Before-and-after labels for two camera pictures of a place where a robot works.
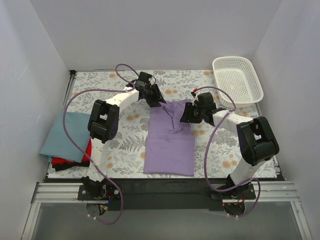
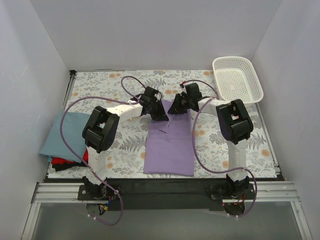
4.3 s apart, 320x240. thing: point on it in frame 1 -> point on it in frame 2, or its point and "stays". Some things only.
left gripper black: (154, 95) -> (155, 108)
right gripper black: (192, 113) -> (182, 102)
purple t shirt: (170, 144) stays
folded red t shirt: (56, 160) stays
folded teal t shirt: (58, 145) stays
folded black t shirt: (58, 167) stays
